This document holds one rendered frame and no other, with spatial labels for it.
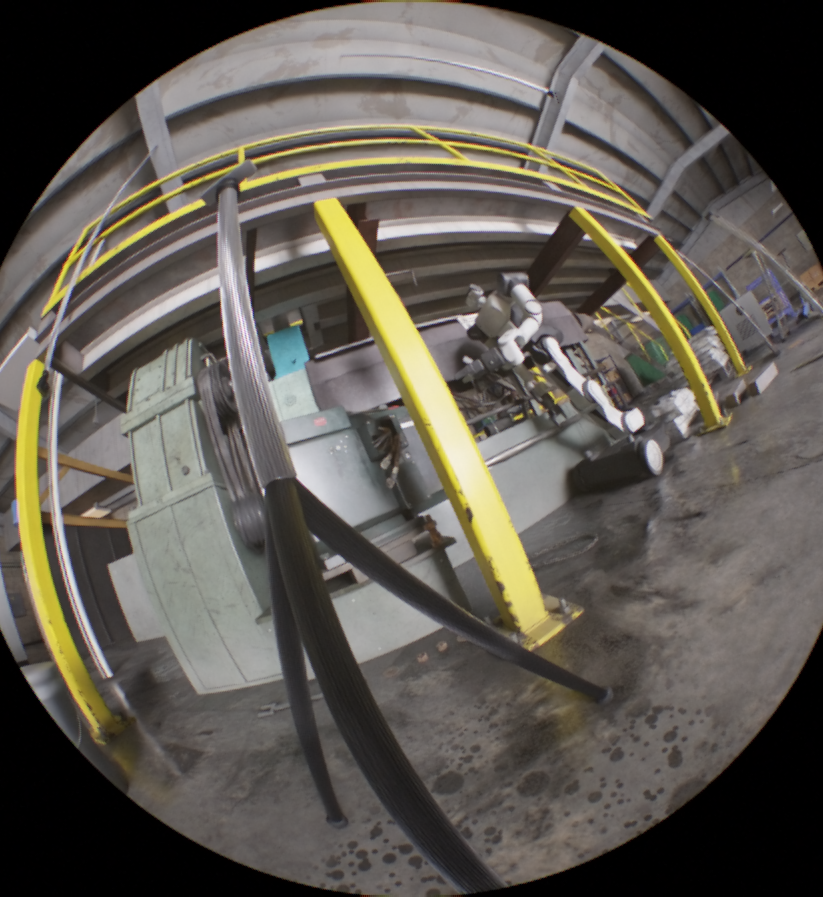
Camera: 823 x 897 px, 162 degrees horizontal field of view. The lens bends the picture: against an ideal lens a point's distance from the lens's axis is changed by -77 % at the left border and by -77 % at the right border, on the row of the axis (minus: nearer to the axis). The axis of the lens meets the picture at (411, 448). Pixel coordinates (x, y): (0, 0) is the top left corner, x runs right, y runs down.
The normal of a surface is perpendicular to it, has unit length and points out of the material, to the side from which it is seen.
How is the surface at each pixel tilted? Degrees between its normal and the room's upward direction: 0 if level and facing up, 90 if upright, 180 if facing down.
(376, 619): 90
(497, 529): 90
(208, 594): 90
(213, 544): 90
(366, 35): 171
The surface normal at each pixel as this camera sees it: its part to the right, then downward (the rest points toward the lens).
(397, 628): 0.16, -0.24
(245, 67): 0.43, 0.85
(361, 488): 0.44, -0.34
